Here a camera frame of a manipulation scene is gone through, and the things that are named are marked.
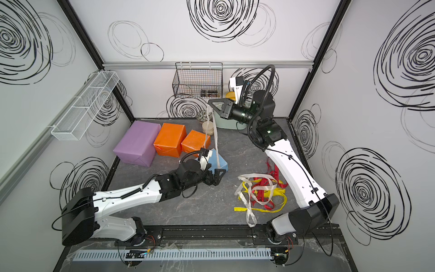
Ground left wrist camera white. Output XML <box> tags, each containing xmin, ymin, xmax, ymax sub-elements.
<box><xmin>198</xmin><ymin>148</ymin><xmax>213</xmax><ymax>171</ymax></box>

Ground orange box red ribbon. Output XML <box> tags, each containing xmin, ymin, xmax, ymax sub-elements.
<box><xmin>154</xmin><ymin>123</ymin><xmax>187</xmax><ymax>158</ymax></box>

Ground black wire basket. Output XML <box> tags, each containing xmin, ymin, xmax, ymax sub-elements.
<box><xmin>172</xmin><ymin>62</ymin><xmax>223</xmax><ymax>99</ymax></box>

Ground patterned ceramic bowl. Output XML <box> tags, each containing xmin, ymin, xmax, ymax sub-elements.
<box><xmin>196</xmin><ymin>111</ymin><xmax>213</xmax><ymax>123</ymax></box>

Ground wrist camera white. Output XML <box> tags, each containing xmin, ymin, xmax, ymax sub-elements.
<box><xmin>198</xmin><ymin>148</ymin><xmax>213</xmax><ymax>171</ymax></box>
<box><xmin>229</xmin><ymin>76</ymin><xmax>249</xmax><ymax>104</ymax></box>

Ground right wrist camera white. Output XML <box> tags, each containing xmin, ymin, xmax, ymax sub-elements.
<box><xmin>229</xmin><ymin>76</ymin><xmax>249</xmax><ymax>104</ymax></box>

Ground blue gift box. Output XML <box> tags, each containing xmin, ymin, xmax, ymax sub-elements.
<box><xmin>208</xmin><ymin>148</ymin><xmax>229</xmax><ymax>172</ymax></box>

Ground purple gift box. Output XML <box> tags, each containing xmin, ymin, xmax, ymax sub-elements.
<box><xmin>113</xmin><ymin>121</ymin><xmax>162</xmax><ymax>167</ymax></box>

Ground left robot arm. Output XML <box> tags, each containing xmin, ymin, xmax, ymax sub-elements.
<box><xmin>60</xmin><ymin>158</ymin><xmax>227</xmax><ymax>247</ymax></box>

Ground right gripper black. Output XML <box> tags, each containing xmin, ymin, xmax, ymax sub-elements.
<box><xmin>210</xmin><ymin>99</ymin><xmax>261</xmax><ymax>130</ymax></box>

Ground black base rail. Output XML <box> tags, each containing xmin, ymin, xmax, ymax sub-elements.
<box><xmin>115</xmin><ymin>224</ymin><xmax>344</xmax><ymax>247</ymax></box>

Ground grey slotted cable duct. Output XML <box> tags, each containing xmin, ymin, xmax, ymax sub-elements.
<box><xmin>72</xmin><ymin>248</ymin><xmax>273</xmax><ymax>262</ymax></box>

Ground spice jars in basket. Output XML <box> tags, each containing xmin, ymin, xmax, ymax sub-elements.
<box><xmin>200</xmin><ymin>89</ymin><xmax>219</xmax><ymax>97</ymax></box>

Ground yellow ribbon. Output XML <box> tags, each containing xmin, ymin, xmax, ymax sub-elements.
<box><xmin>233</xmin><ymin>178</ymin><xmax>288</xmax><ymax>213</ymax></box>

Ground mint green toaster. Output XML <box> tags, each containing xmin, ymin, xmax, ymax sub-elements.
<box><xmin>214</xmin><ymin>115</ymin><xmax>247</xmax><ymax>130</ymax></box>

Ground small jar with beige lid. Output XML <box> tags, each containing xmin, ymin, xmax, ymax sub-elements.
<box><xmin>202</xmin><ymin>121</ymin><xmax>214</xmax><ymax>136</ymax></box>

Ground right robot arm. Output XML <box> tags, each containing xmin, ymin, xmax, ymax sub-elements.
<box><xmin>208</xmin><ymin>65</ymin><xmax>339</xmax><ymax>244</ymax></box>

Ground white mesh wall shelf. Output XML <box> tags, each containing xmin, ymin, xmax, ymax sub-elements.
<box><xmin>51</xmin><ymin>71</ymin><xmax>120</xmax><ymax>141</ymax></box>

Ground rear yellow sponge toast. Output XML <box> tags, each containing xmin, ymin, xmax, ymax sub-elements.
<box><xmin>225</xmin><ymin>92</ymin><xmax>236</xmax><ymax>101</ymax></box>

